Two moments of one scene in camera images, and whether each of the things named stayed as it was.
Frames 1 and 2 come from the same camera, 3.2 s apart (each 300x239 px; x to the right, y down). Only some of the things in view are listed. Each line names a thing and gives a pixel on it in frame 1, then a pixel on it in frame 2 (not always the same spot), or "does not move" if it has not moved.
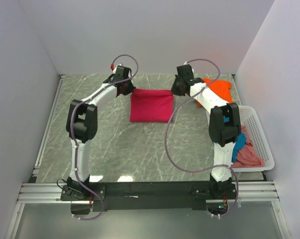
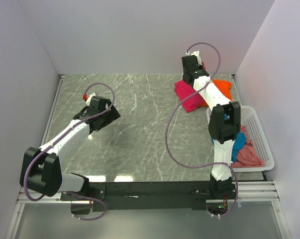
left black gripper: (128, 87) -> (112, 112)
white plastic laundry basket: (258, 139) does not move
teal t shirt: (241, 140) does not move
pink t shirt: (151, 105) -> (183, 89)
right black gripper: (177, 87) -> (189, 62)
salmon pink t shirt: (248, 157) does not move
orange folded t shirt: (221, 88) does not move
